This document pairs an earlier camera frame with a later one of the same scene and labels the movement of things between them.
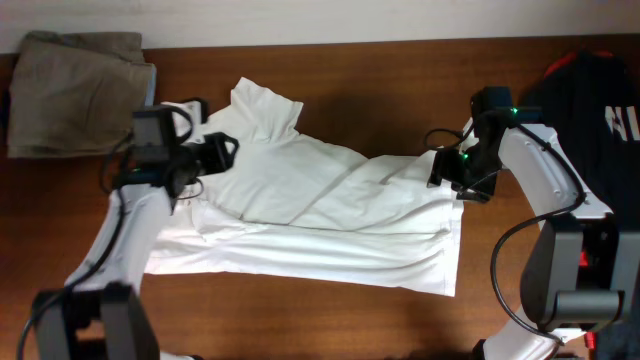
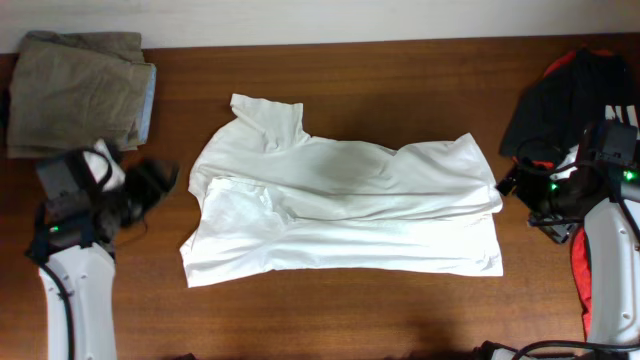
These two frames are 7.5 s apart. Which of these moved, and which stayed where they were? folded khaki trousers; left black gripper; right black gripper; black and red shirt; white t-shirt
Moved: left black gripper; right black gripper; white t-shirt
Stayed: black and red shirt; folded khaki trousers
